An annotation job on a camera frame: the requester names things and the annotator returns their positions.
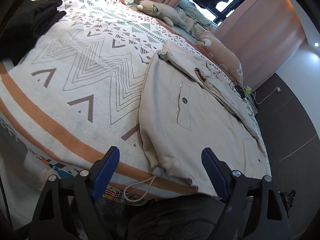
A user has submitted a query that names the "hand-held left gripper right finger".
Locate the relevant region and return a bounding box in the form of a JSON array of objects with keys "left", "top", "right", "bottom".
[{"left": 201, "top": 147, "right": 292, "bottom": 240}]

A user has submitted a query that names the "black charger with cable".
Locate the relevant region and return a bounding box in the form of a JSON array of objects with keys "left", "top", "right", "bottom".
[{"left": 230, "top": 80, "right": 247, "bottom": 98}]

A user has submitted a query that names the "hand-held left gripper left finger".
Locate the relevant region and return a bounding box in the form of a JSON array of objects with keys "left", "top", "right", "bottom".
[{"left": 29, "top": 146, "right": 120, "bottom": 240}]

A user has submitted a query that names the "beige seal plush toy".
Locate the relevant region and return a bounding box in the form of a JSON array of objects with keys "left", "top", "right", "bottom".
[{"left": 137, "top": 0, "right": 187, "bottom": 27}]

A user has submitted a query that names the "cream nightstand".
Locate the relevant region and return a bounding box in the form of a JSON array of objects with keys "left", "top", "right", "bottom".
[{"left": 246, "top": 91, "right": 260, "bottom": 113}]

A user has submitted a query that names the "patterned white orange bed blanket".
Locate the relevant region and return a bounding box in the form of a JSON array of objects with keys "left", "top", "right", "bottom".
[{"left": 0, "top": 0, "right": 260, "bottom": 205}]

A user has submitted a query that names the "cartoon printed bed sheet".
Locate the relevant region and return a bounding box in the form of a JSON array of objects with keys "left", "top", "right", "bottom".
[{"left": 25, "top": 152, "right": 150, "bottom": 205}]

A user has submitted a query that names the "window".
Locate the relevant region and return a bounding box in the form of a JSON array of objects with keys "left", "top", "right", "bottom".
[{"left": 180, "top": 0, "right": 255, "bottom": 25}]

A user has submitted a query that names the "crumpled light bedding pile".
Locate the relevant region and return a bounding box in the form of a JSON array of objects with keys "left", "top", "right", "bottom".
[{"left": 175, "top": 0, "right": 220, "bottom": 30}]

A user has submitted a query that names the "white charging cable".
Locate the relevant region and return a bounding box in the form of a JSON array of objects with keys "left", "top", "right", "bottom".
[{"left": 255, "top": 90, "right": 278, "bottom": 104}]

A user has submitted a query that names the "beige jacket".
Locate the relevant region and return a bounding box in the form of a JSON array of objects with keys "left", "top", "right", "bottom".
[{"left": 124, "top": 40, "right": 273, "bottom": 200}]

